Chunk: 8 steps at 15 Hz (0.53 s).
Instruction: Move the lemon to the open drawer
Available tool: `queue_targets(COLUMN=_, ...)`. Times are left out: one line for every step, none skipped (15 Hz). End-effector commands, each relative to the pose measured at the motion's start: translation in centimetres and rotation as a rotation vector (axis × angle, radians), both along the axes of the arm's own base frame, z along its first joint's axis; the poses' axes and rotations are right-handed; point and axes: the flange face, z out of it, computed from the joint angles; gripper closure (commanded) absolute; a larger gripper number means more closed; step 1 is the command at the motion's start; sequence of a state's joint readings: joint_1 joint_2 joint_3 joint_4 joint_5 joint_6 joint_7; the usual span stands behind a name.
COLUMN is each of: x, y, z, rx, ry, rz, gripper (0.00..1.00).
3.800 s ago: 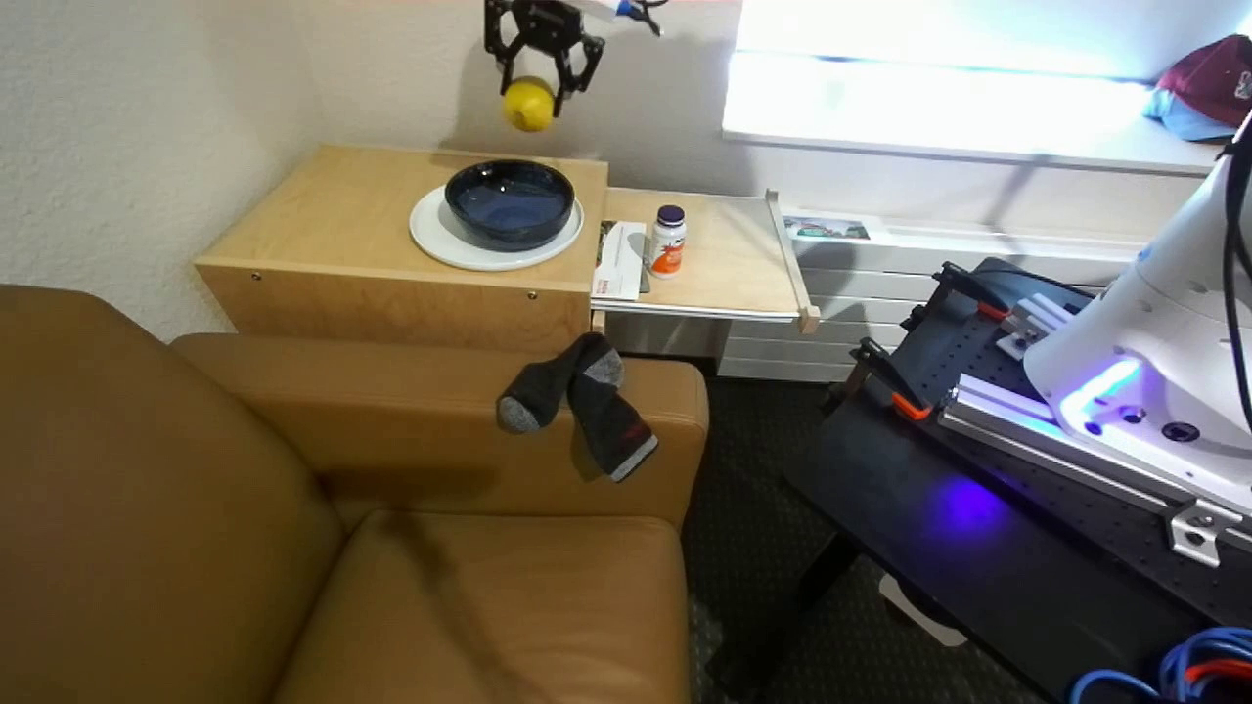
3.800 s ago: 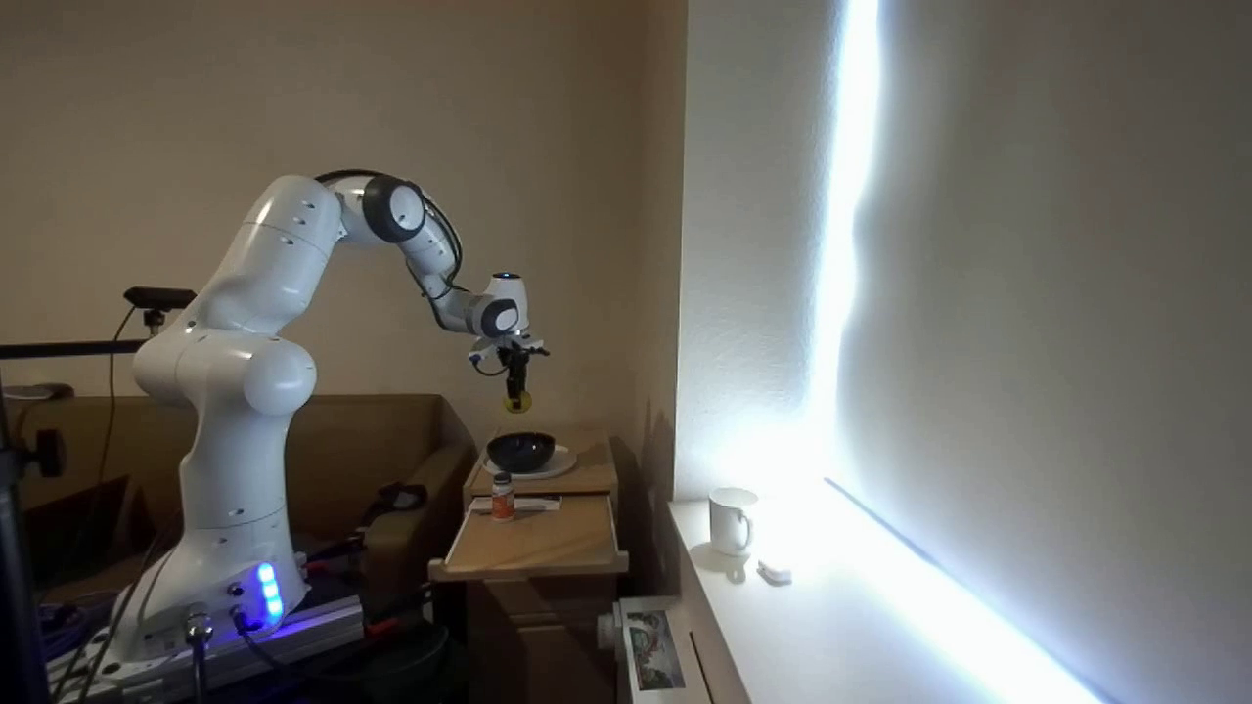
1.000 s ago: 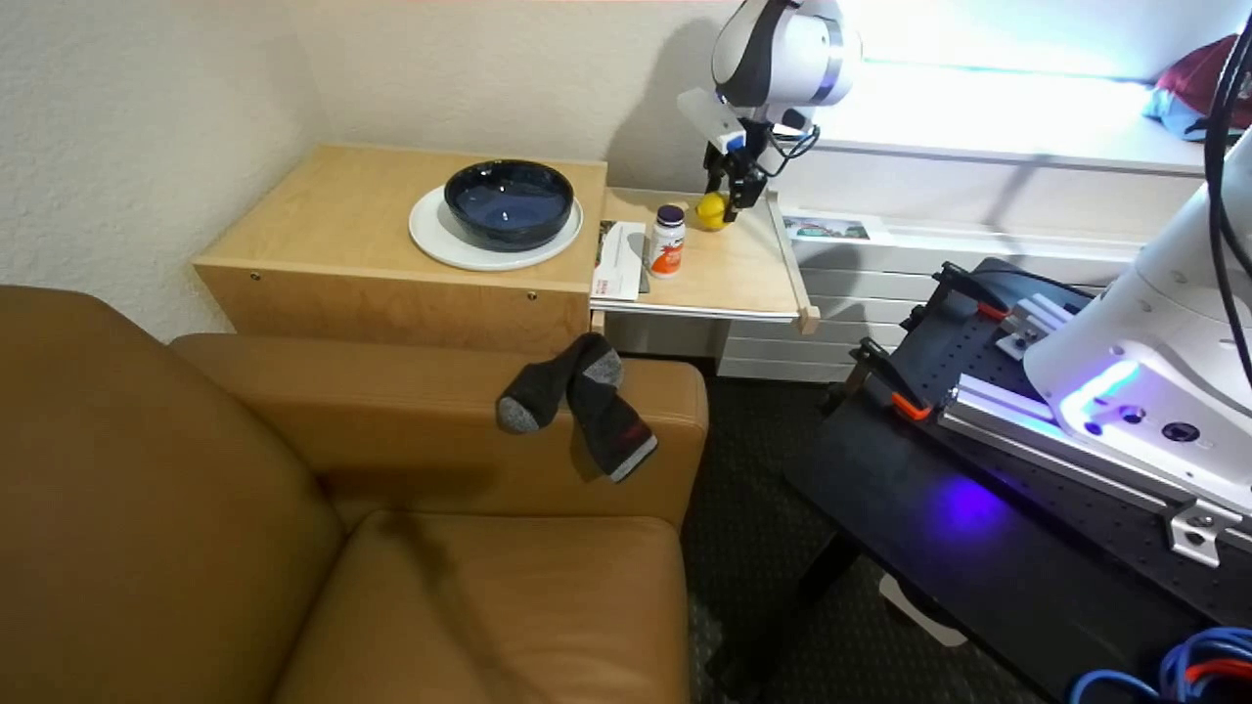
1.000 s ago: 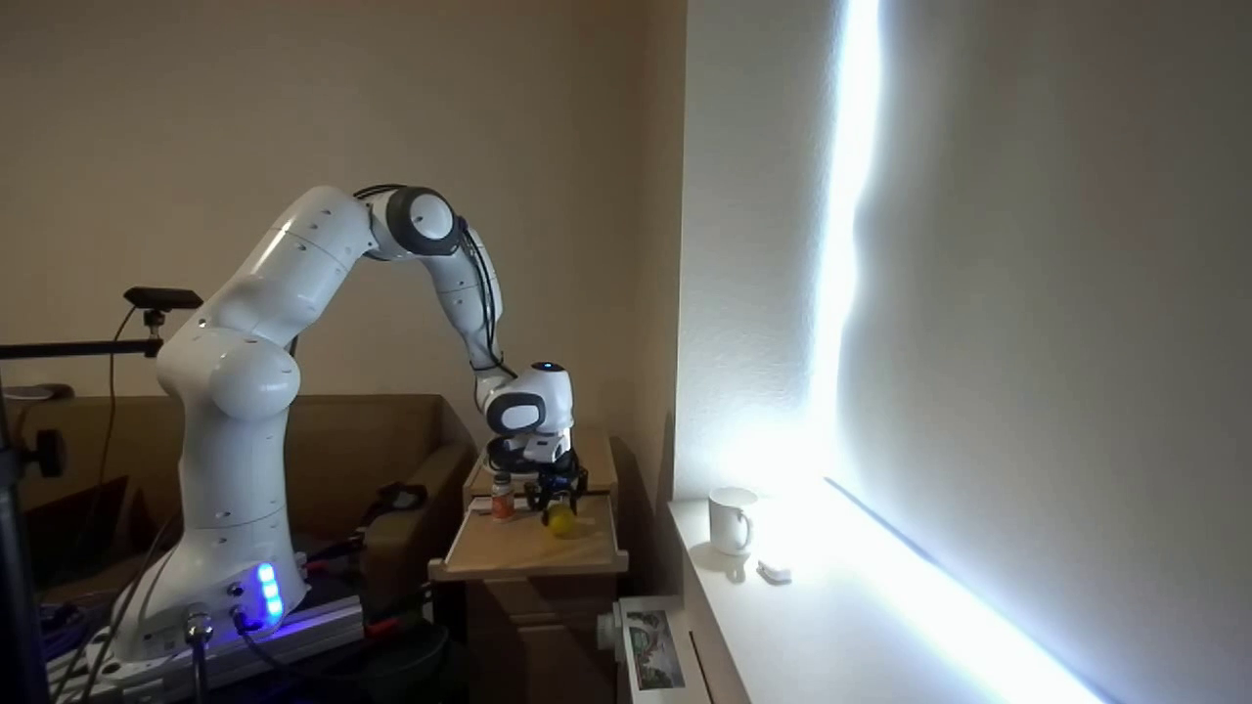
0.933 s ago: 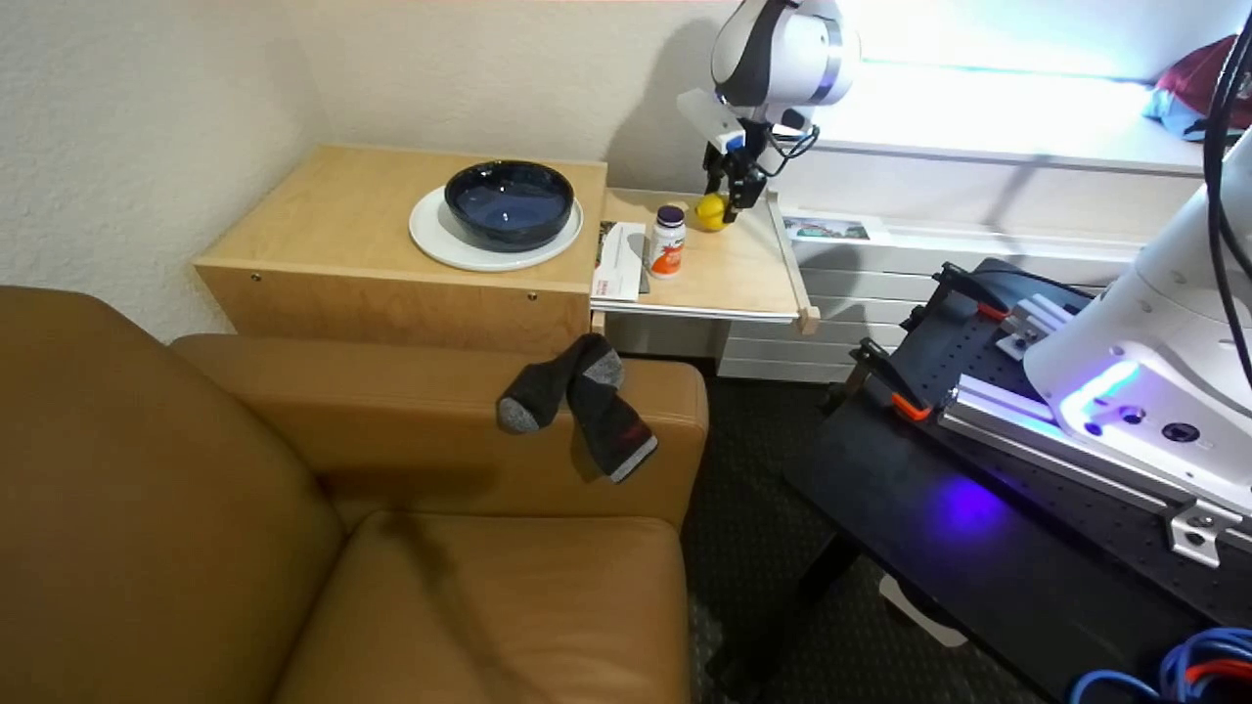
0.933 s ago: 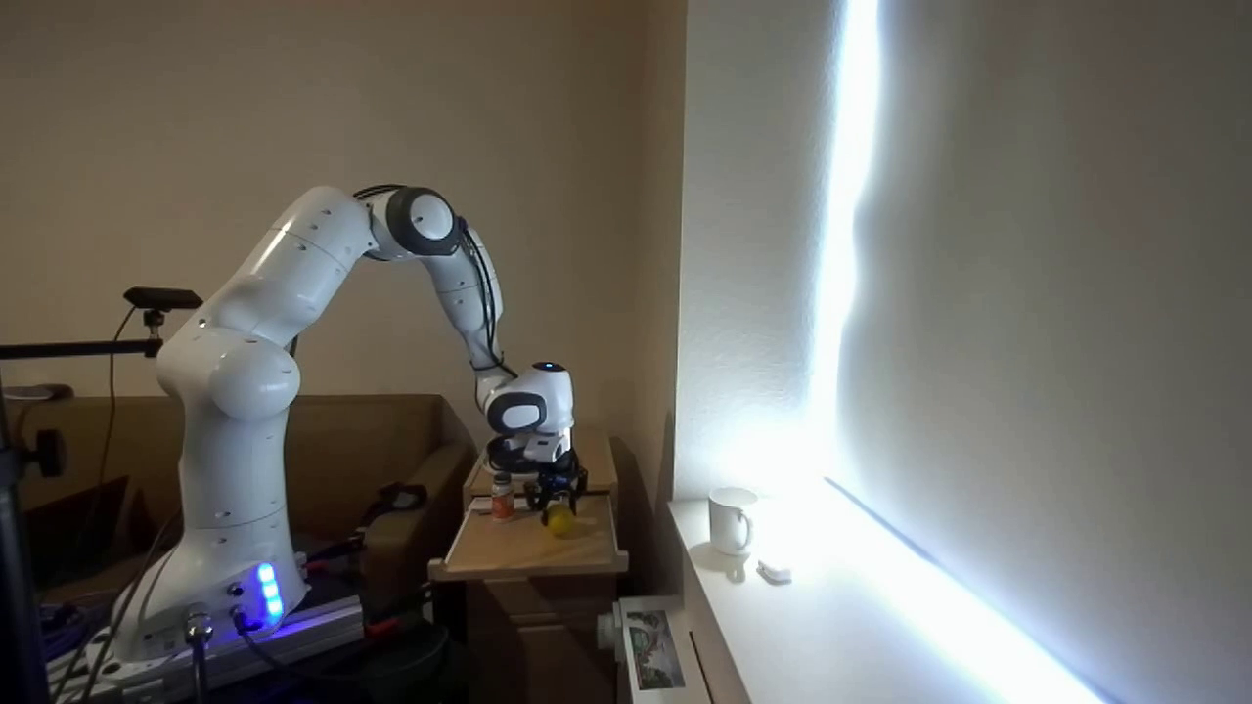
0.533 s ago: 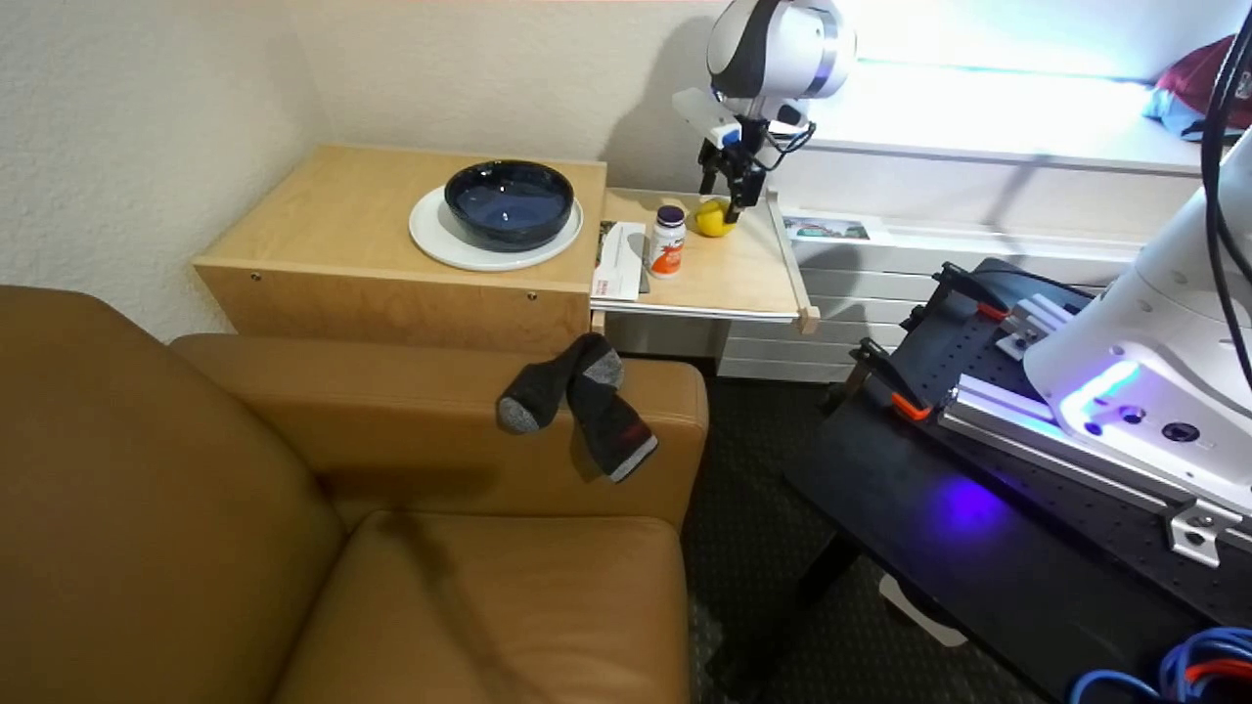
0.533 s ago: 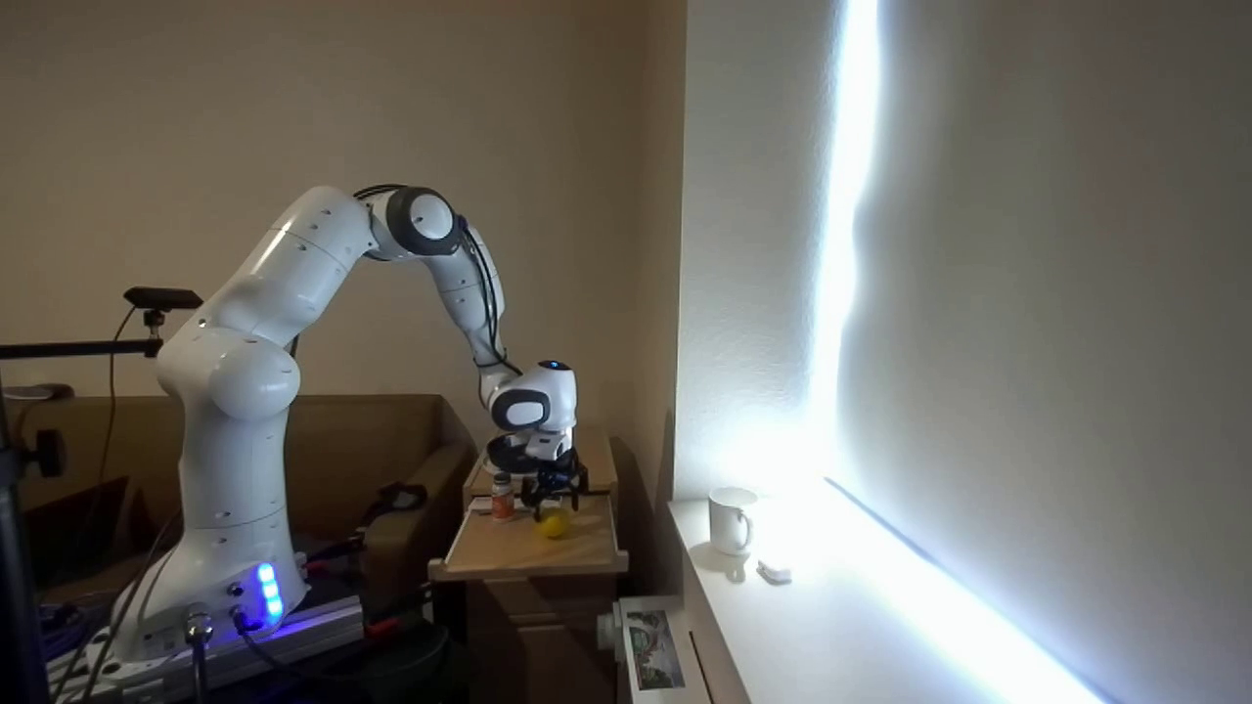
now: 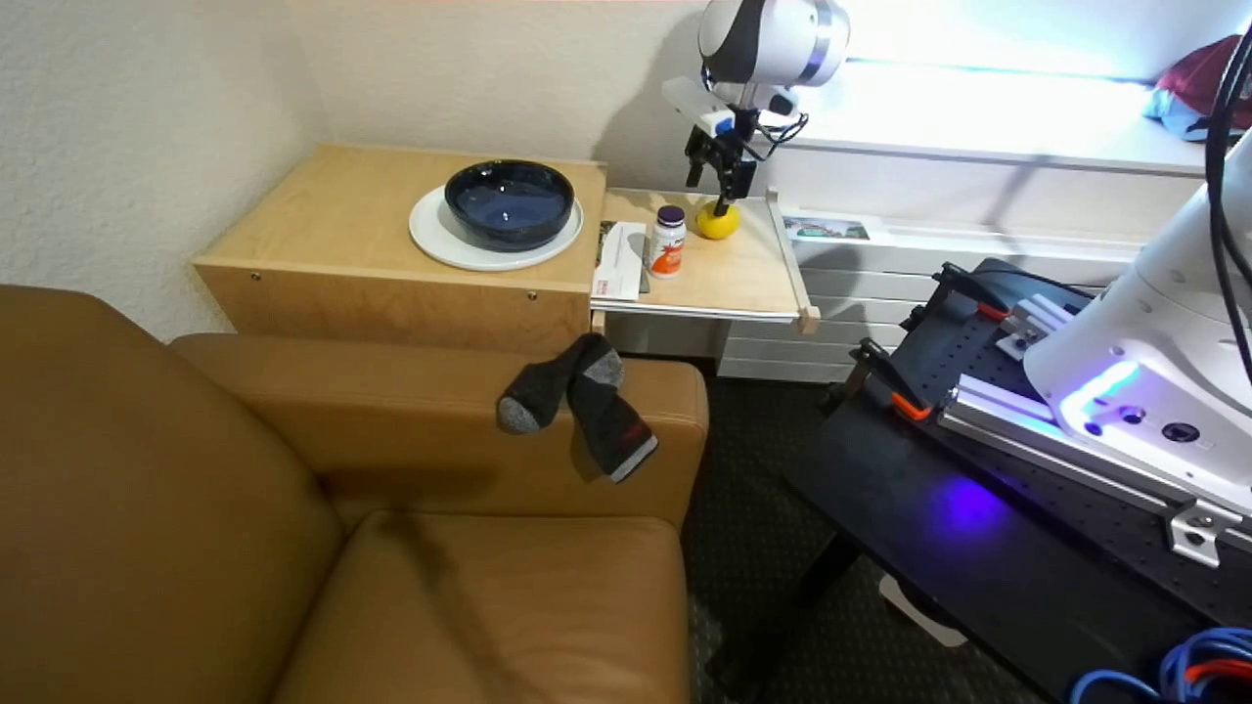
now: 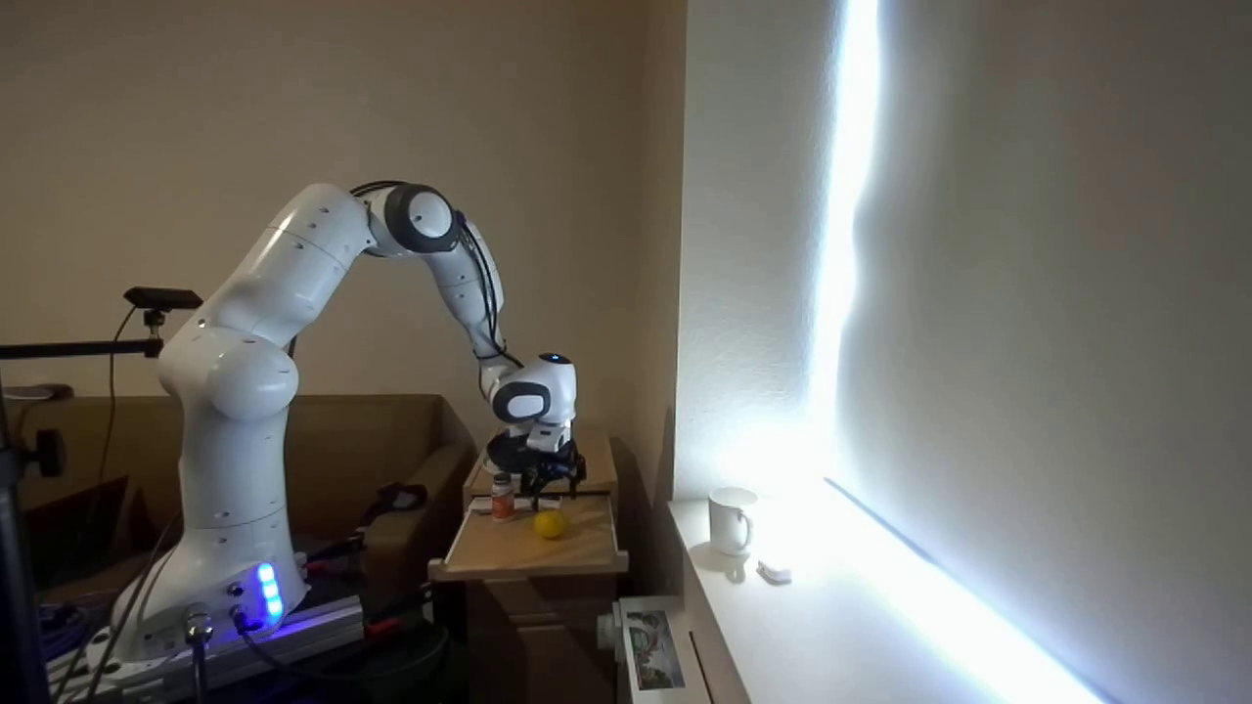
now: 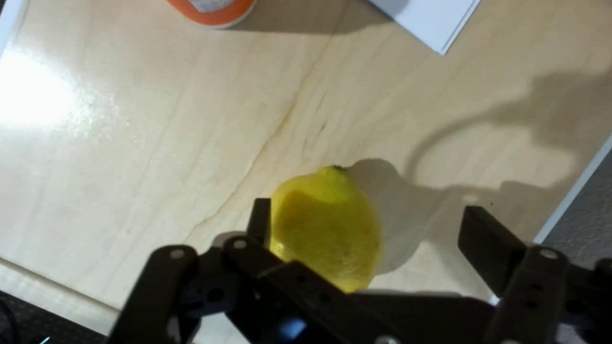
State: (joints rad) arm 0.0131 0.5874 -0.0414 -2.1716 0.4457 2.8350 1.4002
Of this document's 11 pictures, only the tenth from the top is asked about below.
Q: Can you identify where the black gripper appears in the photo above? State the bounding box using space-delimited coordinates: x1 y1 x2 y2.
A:
487 436 585 498

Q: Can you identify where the yellow lemon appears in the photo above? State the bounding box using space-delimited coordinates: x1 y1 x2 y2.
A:
533 510 566 541

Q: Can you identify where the robot base with blue lights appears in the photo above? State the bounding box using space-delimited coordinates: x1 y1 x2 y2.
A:
48 562 363 704

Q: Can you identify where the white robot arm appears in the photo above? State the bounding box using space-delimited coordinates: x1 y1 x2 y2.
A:
113 180 585 648

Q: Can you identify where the open wooden drawer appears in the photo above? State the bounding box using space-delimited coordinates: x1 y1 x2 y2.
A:
426 498 631 584

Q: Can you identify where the orange white purple bottle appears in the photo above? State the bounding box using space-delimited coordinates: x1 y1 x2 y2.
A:
487 474 513 520

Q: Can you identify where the wooden nightstand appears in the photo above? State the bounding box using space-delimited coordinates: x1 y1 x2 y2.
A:
426 432 631 704

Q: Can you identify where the white mug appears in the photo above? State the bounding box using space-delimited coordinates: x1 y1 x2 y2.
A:
706 488 756 556

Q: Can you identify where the small white sill object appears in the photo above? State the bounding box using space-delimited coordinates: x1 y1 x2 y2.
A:
756 561 792 587

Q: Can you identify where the white window blind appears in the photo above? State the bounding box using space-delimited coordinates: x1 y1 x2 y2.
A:
671 0 1252 704

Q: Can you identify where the white wall heater unit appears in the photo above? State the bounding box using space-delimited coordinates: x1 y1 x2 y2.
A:
597 595 710 704

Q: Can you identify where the black camera on stand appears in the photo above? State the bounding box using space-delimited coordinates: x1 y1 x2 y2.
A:
0 286 202 361

